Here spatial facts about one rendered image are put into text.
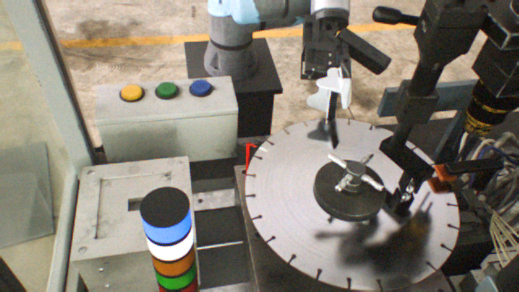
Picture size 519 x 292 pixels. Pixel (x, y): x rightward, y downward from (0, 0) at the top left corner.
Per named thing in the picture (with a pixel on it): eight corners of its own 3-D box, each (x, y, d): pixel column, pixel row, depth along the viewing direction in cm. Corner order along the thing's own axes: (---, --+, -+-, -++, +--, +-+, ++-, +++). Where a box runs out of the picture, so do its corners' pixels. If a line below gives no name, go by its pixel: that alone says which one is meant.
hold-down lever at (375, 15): (383, 51, 53) (391, 30, 51) (366, 23, 57) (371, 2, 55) (446, 45, 54) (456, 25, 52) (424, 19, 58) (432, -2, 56)
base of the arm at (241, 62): (201, 50, 127) (199, 19, 120) (252, 47, 129) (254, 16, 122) (207, 83, 117) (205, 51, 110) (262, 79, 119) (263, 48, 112)
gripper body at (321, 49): (299, 83, 86) (301, 26, 88) (342, 85, 87) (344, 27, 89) (305, 70, 79) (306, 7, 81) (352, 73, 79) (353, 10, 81)
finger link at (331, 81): (317, 108, 74) (313, 76, 81) (351, 109, 74) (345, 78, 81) (319, 94, 72) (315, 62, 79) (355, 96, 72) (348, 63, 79)
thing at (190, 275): (156, 294, 47) (152, 281, 45) (155, 256, 50) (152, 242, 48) (198, 287, 48) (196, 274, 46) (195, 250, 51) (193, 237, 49)
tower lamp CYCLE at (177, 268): (152, 280, 45) (148, 266, 43) (152, 242, 48) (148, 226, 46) (196, 273, 46) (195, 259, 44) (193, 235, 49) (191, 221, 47)
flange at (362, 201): (307, 165, 72) (310, 154, 70) (372, 161, 73) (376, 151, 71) (321, 221, 65) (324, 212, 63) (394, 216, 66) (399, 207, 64)
